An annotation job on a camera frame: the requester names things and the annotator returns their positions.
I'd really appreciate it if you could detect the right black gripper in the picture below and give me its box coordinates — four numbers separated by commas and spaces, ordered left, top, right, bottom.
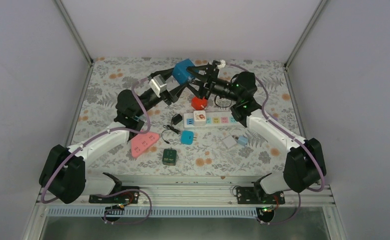
186, 64, 241, 103

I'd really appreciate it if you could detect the dark blue cube socket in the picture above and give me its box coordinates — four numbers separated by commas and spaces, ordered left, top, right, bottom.
172, 58, 195, 85

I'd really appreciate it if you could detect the white cube adapter with tiger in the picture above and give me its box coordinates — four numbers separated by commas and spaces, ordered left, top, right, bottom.
193, 110, 207, 127

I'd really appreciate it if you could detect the light blue plug adapter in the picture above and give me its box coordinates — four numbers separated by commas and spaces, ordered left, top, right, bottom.
180, 130, 196, 145

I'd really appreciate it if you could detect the dark green cube adapter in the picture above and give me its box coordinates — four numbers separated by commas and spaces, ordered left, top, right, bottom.
162, 148, 177, 166

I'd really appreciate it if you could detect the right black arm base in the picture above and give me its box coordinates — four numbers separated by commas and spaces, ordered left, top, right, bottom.
232, 185, 285, 224

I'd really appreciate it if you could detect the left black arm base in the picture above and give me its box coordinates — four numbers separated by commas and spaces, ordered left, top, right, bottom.
89, 186, 140, 222

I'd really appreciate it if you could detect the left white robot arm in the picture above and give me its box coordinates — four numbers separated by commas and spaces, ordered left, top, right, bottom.
39, 68, 187, 204

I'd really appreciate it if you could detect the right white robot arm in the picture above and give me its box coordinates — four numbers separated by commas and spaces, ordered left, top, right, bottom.
186, 61, 326, 204

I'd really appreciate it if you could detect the red cube socket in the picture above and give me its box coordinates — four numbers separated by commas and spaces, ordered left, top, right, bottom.
191, 97, 208, 111

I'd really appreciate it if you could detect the white multicolour power strip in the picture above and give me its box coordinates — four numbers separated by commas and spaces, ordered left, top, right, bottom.
183, 111, 243, 130

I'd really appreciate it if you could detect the floral table cloth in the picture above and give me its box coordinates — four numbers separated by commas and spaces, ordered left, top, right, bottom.
73, 57, 299, 177

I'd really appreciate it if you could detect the pink triangular power strip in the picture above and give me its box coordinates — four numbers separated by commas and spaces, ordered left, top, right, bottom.
130, 132, 160, 158

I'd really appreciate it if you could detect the white flat charger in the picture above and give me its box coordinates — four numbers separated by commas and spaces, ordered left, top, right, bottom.
222, 135, 237, 149

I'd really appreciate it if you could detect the pale blue small charger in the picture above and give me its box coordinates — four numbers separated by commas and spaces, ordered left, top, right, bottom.
233, 135, 248, 146

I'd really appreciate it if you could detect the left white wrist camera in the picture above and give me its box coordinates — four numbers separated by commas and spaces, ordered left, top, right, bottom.
149, 75, 167, 98

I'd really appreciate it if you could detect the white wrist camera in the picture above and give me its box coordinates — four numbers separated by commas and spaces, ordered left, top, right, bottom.
149, 75, 167, 98
212, 59, 226, 70

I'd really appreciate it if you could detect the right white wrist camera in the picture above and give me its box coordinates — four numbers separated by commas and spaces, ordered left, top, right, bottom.
212, 59, 226, 70

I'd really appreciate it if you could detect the black power adapter with cable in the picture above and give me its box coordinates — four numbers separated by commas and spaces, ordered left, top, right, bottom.
160, 113, 183, 144

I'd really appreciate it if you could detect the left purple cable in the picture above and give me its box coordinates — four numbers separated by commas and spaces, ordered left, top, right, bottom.
40, 76, 152, 205

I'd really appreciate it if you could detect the aluminium rail frame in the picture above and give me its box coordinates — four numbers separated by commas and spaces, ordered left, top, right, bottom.
24, 176, 346, 240

